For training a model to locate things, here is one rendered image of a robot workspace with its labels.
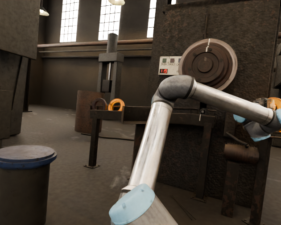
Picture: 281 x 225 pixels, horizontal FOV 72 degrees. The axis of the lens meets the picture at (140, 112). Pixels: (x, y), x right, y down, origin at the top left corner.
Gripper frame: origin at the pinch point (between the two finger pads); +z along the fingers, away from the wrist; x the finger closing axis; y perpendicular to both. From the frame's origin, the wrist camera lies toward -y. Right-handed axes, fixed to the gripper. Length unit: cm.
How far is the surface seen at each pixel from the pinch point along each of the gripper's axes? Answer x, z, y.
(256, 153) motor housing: 3.8, -14.4, -30.8
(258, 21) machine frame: 28, 34, 62
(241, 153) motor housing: 10.5, -20.1, -30.9
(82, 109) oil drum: 337, -56, -20
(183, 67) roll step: 61, -20, 34
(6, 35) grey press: 251, -151, 109
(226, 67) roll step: 32.0, -2.5, 29.1
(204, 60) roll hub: 43, -15, 37
